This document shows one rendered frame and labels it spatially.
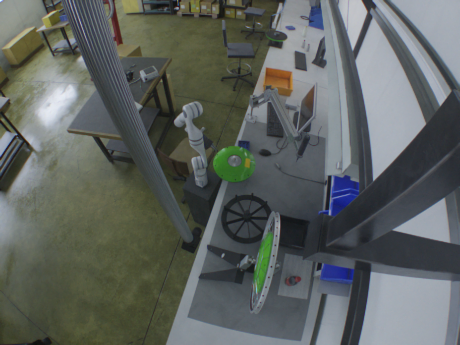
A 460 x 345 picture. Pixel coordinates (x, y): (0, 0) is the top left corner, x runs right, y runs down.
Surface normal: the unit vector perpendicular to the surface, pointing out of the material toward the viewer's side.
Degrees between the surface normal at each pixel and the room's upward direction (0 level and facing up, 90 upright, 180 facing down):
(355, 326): 0
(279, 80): 0
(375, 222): 90
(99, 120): 0
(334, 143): 35
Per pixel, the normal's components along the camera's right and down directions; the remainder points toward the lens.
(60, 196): 0.02, -0.51
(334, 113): -0.54, -0.56
